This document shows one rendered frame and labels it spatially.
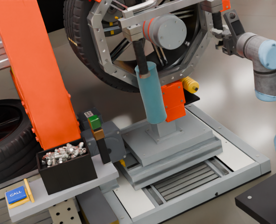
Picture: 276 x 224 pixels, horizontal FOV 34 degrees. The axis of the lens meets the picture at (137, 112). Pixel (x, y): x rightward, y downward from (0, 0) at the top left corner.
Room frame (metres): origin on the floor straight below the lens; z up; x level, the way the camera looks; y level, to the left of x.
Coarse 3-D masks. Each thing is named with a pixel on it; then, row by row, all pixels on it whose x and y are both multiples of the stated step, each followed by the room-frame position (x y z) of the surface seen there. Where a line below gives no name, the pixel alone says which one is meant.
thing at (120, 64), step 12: (168, 0) 1.98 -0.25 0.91; (180, 12) 1.99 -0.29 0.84; (192, 12) 2.02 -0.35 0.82; (192, 24) 2.02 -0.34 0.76; (192, 36) 1.99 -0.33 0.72; (120, 48) 1.92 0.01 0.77; (156, 48) 1.95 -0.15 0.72; (180, 48) 2.01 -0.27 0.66; (132, 60) 2.13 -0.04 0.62; (156, 60) 2.05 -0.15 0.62; (168, 60) 2.00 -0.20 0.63; (180, 60) 1.96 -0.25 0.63; (132, 72) 1.91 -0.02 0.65
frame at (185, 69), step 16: (96, 16) 1.78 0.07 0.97; (208, 16) 1.91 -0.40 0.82; (96, 32) 1.77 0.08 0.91; (208, 32) 1.91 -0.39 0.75; (96, 48) 1.81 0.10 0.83; (192, 48) 1.93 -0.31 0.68; (112, 64) 1.80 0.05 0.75; (192, 64) 1.89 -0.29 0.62; (128, 80) 1.80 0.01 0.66; (160, 80) 1.84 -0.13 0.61
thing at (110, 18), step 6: (120, 0) 2.35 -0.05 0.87; (126, 0) 2.40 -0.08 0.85; (132, 0) 2.41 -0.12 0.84; (120, 6) 2.35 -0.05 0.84; (120, 12) 2.34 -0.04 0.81; (108, 18) 2.33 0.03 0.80; (114, 18) 2.33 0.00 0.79; (102, 24) 2.36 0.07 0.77; (108, 24) 2.37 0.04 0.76; (114, 24) 2.38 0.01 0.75; (114, 30) 2.38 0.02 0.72; (120, 30) 2.39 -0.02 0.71
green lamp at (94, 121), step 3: (90, 117) 1.55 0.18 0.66; (93, 117) 1.54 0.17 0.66; (96, 117) 1.53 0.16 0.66; (90, 120) 1.52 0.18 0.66; (93, 120) 1.52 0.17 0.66; (96, 120) 1.52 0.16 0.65; (99, 120) 1.53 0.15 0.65; (90, 123) 1.52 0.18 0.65; (93, 123) 1.52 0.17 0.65; (96, 123) 1.52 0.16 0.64; (99, 123) 1.52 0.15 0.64; (90, 126) 1.54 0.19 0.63; (93, 126) 1.52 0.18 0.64; (96, 126) 1.52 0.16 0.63; (99, 126) 1.52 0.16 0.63; (93, 129) 1.52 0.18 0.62
